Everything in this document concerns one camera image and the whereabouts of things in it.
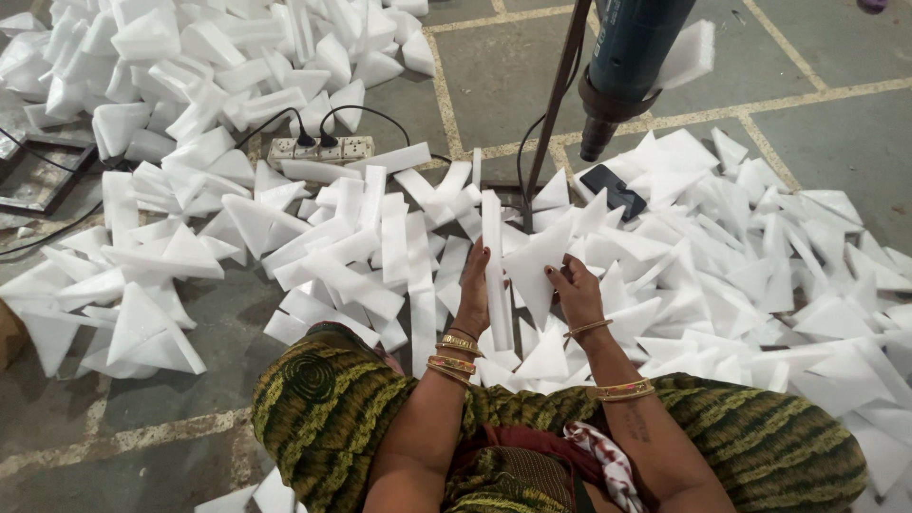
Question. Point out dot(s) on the person's left hand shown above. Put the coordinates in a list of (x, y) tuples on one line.
[(472, 303)]

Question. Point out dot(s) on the person's right hand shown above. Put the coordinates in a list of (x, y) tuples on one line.
[(581, 296)]

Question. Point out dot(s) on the white foam triangle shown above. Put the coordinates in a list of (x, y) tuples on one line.
[(531, 267)]

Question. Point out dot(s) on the long white foam strip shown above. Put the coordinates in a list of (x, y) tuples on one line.
[(493, 228)]

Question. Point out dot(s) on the thin gold bangle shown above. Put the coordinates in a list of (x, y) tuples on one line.
[(588, 328)]

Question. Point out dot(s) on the wide gold bangle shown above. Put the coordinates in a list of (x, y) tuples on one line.
[(623, 390), (459, 343), (450, 366)]

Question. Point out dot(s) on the black smartphone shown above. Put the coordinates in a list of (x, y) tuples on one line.
[(613, 191)]

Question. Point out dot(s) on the heap of foam strips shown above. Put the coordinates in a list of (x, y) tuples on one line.
[(370, 249)]

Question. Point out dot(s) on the heap of foam triangles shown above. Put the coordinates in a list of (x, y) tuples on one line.
[(748, 285)]

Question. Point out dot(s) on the white and red cloth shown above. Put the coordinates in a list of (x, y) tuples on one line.
[(609, 463)]

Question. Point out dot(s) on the green striped dress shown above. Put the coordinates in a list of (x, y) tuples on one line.
[(335, 420)]

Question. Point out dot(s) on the brown metal stand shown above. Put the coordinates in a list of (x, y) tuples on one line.
[(559, 92)]

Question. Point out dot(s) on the white power strip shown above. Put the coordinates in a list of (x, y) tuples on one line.
[(320, 149)]

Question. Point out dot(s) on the teal heat gun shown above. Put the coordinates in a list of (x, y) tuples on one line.
[(627, 50)]

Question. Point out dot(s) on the white foam piece behind gun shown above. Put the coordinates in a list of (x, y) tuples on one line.
[(687, 53)]

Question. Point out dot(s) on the white foam pieces beside leg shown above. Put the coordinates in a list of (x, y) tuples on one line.
[(263, 495)]

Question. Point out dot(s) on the heap of folded foam corners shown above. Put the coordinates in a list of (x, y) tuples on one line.
[(192, 64), (135, 285)]

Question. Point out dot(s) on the purple object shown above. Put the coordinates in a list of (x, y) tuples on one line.
[(871, 4)]

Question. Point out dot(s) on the brown cardboard piece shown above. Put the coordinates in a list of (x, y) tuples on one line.
[(11, 335)]

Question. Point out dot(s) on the dark metal frame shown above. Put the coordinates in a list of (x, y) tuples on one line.
[(39, 178)]

